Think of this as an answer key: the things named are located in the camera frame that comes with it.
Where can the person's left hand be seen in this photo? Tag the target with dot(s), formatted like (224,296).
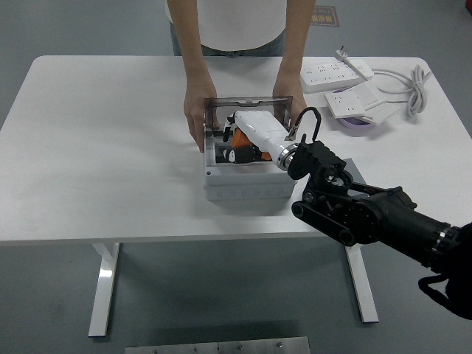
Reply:
(291,88)

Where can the person's right hand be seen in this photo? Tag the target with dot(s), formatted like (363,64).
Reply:
(195,103)

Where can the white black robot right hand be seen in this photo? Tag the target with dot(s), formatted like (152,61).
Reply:
(262,127)

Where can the orange cylindrical battery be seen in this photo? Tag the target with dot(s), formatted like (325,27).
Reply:
(239,140)

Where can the smoky transparent box lid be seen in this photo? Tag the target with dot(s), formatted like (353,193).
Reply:
(250,100)

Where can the grey plastic electrical box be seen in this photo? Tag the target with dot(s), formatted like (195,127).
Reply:
(250,180)

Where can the person's left forearm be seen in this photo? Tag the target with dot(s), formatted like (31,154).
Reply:
(295,40)

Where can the person's right forearm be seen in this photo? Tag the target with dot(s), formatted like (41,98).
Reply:
(191,40)

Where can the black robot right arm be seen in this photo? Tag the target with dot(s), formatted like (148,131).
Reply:
(387,217)

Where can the wide white power strip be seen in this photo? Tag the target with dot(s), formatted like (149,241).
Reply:
(324,75)

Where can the white socket panel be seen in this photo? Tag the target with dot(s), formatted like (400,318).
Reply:
(343,103)

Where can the narrow white power strip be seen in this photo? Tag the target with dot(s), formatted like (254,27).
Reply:
(361,68)

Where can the purple round disc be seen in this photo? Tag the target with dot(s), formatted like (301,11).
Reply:
(355,124)

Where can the white flat plates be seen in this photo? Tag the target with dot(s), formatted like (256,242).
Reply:
(368,92)

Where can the brown floor sign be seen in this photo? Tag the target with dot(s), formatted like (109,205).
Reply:
(326,18)

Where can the person's torso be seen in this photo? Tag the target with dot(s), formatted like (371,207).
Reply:
(239,22)

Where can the grey block with round hole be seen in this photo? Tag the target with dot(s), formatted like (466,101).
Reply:
(355,171)

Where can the white table leg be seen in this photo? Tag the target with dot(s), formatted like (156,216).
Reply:
(363,284)
(105,287)

